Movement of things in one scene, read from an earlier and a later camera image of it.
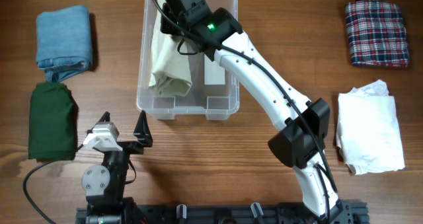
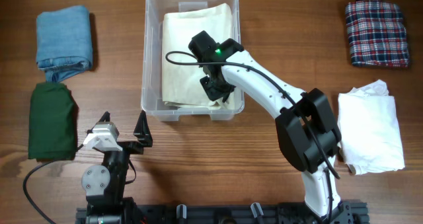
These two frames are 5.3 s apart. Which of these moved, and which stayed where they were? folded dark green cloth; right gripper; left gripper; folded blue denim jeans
Moved: right gripper
Stayed: folded dark green cloth; folded blue denim jeans; left gripper
